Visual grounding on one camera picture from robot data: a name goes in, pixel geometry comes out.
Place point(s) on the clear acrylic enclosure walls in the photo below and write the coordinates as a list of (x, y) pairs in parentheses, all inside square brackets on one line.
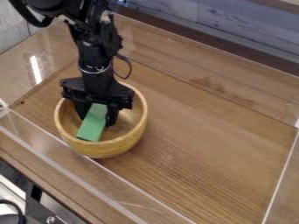
[(217, 160)]

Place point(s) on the light wooden bowl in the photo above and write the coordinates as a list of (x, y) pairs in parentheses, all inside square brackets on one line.
[(118, 138)]

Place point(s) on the black table leg bracket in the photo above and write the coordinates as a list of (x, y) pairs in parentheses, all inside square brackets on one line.
[(38, 214)]

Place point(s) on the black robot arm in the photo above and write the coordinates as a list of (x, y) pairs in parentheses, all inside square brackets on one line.
[(91, 24)]

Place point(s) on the green rectangular block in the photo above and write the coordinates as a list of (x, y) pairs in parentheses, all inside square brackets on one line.
[(94, 123)]

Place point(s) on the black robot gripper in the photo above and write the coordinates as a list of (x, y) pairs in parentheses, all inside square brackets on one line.
[(98, 88)]

